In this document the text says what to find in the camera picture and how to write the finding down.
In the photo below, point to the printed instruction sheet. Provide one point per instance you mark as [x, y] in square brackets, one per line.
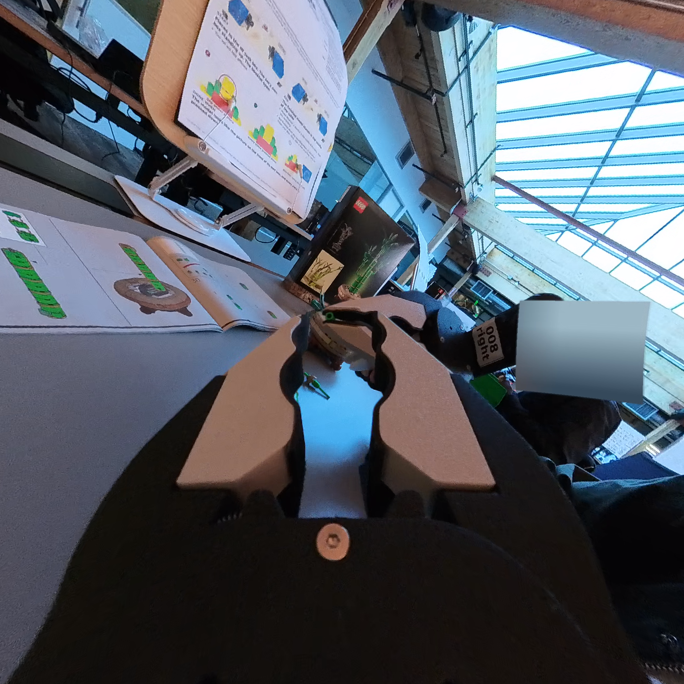
[256, 107]

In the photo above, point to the thin green stem tan collar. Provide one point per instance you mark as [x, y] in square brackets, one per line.
[315, 384]

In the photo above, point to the person's right forearm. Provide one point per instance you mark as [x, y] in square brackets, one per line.
[630, 561]

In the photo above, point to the green plastic bin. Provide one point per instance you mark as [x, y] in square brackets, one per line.
[489, 389]

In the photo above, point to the open instruction booklet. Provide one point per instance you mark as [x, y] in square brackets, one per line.
[80, 278]

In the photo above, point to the tan round pot base model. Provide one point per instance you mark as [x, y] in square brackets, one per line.
[331, 342]

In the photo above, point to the black toy set box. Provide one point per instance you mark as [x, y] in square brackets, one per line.
[347, 246]

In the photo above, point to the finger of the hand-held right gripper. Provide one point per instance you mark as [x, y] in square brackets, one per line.
[384, 305]

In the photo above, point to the grey desk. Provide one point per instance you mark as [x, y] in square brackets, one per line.
[107, 427]

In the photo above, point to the white document stand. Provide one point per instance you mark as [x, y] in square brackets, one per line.
[171, 208]

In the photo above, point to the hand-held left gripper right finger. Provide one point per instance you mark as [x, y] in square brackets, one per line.
[427, 427]

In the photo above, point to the navy chair back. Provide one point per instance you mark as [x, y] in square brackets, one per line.
[630, 466]

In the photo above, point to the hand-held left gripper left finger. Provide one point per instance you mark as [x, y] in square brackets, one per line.
[240, 427]

